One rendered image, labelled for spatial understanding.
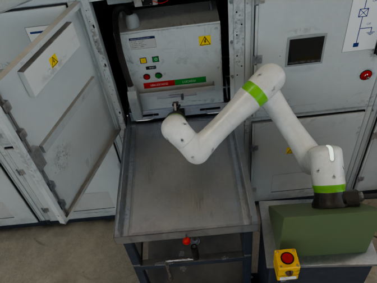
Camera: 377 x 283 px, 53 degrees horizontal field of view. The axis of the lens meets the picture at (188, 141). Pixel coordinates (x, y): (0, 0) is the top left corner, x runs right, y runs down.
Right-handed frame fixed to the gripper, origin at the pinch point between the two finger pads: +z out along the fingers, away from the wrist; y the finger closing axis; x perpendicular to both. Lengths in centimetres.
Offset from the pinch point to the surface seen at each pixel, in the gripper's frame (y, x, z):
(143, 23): -43.0, -11.0, 2.1
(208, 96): -3.0, 16.2, 17.3
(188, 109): 3.1, 4.7, 19.4
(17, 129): -11, -54, -54
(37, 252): 93, -109, 43
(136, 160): 22.1, -23.5, -2.0
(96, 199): 61, -63, 48
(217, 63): -20.7, 22.3, 7.1
